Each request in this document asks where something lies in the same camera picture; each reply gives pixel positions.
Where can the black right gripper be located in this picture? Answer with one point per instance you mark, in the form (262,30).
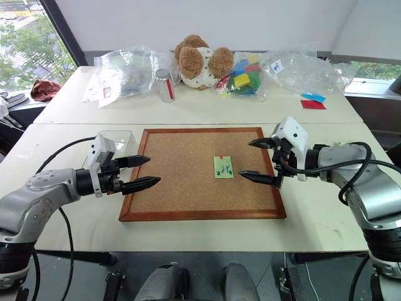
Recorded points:
(282,156)

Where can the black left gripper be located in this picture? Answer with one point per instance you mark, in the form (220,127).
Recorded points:
(110,179)

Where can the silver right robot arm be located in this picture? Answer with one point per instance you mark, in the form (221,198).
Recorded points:
(360,175)

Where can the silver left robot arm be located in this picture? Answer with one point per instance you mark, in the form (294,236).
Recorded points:
(37,197)

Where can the green sticky note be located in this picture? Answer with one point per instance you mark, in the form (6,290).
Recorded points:
(224,167)

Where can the wood-framed cork board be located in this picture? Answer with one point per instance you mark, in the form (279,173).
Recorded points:
(200,172)

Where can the clear plastic box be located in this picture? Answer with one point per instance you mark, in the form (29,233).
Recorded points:
(119,144)

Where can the red paper sheet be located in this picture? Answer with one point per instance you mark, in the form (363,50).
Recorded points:
(312,104)

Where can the bag of coloured blocks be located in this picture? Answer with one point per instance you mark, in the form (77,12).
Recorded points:
(242,78)

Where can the blue paper sheet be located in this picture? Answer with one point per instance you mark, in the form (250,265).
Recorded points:
(314,96)

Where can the white paper label card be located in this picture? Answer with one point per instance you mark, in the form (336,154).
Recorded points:
(106,91)

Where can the silver metal can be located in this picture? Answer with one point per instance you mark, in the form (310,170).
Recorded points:
(165,85)

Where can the clear bag of dark items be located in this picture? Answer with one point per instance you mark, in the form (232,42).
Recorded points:
(125,73)

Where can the clear empty plastic bag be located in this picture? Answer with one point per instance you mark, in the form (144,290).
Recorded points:
(304,67)

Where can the dark rounded left leg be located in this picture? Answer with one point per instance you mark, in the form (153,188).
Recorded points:
(164,283)

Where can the dark rounded leg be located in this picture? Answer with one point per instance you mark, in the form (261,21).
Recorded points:
(239,282)
(164,283)

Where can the brown plush teddy bear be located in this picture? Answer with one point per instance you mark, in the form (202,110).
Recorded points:
(200,61)

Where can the dark rounded right leg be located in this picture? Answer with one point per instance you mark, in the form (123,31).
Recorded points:
(239,282)

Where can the dark red cloth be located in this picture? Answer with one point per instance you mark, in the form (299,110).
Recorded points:
(44,91)

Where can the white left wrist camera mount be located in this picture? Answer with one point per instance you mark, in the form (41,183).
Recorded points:
(97,156)

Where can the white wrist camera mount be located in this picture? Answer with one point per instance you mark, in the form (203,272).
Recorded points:
(97,156)
(296,138)

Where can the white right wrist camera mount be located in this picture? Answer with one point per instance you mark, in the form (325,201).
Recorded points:
(296,138)

